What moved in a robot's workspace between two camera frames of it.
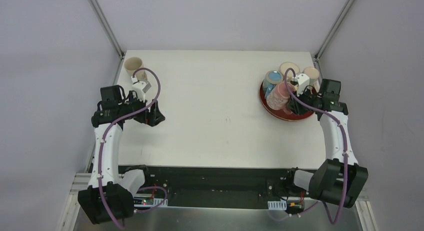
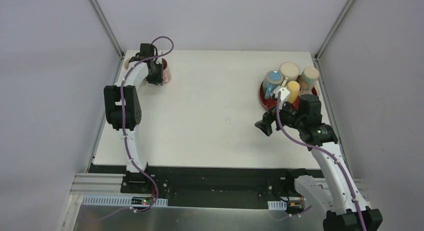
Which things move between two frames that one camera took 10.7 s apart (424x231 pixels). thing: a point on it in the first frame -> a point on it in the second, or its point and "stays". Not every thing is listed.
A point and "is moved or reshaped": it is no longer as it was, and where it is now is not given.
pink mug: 279,98 is moved or reshaped
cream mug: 290,75 stays
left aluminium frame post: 106,24 stays
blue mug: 271,78 stays
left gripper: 151,111 -> 156,75
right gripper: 298,105 -> 273,113
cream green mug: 312,73 stays
